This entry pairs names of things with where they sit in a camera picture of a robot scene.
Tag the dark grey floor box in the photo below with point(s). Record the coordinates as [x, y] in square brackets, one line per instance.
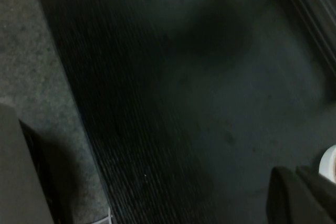
[15, 169]

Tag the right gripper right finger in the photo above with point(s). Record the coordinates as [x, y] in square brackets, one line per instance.
[325, 197]

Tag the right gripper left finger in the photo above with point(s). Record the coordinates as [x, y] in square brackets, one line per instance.
[288, 203]

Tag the white tape roll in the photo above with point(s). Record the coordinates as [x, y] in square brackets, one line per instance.
[325, 161]

